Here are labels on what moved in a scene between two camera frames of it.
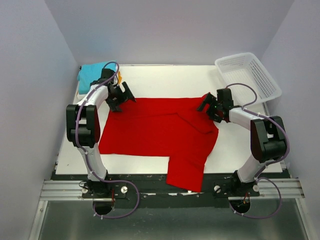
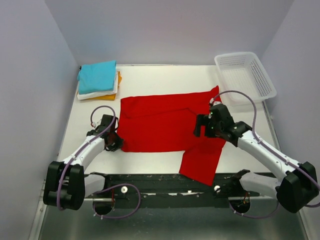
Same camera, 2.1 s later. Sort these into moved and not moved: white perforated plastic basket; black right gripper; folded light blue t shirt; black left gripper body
Moved: black left gripper body; black right gripper
Not moved: folded light blue t shirt; white perforated plastic basket
